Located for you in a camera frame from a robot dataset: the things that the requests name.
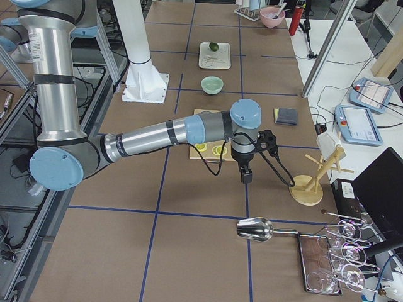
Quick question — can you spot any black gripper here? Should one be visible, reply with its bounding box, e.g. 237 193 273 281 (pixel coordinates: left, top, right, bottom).
231 138 255 184

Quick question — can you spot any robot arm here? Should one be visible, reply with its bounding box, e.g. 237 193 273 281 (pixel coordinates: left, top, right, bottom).
16 1 261 191

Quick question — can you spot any mint green bowl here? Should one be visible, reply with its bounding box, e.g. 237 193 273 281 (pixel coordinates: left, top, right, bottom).
201 76 224 95

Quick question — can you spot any pink ice bowl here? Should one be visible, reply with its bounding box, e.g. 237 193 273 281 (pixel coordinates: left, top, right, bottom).
259 7 285 28

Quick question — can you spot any lemon slice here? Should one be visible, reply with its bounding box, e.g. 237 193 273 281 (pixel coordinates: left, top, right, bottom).
212 145 227 157
195 143 208 152

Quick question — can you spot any wooden cutting board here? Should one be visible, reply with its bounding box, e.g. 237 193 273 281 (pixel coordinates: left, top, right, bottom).
188 109 237 162

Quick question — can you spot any steel scoop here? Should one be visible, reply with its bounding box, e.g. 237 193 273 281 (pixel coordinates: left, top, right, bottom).
236 217 298 242

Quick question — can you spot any wooden mug tree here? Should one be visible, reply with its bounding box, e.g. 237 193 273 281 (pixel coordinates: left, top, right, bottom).
289 144 354 206

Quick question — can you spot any grey folded cloth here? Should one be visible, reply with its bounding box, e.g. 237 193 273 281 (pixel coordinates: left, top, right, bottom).
273 108 298 126

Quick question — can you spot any wine glass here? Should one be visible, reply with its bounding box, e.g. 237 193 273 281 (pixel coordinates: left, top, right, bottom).
327 242 366 269
305 264 365 295
325 219 361 247

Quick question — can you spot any cream bear tray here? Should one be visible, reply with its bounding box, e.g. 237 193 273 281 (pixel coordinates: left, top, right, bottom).
198 42 231 70

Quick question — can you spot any lower teach pendant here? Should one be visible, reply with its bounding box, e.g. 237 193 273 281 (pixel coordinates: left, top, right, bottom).
334 105 383 146

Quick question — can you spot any teach pendant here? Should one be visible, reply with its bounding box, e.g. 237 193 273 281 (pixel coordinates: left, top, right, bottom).
349 77 394 114
334 105 383 146

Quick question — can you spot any dark glass rack tray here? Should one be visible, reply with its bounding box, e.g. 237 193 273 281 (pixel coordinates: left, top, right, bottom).
297 233 343 296

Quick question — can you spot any upper teach pendant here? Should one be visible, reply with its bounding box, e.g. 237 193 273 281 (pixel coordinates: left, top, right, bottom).
349 77 394 114

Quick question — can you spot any black camera cable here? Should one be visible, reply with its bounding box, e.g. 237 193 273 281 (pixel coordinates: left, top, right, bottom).
188 133 295 189

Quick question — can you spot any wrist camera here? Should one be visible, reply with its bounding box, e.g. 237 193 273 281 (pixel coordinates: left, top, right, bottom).
257 130 278 158

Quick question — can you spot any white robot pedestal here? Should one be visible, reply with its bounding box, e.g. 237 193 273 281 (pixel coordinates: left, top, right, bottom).
113 0 169 104

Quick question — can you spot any white wire cup rack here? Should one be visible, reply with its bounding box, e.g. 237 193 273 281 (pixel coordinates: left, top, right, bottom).
234 6 260 21

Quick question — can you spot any aluminium frame post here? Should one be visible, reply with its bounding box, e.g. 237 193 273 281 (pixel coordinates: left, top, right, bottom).
302 0 360 99

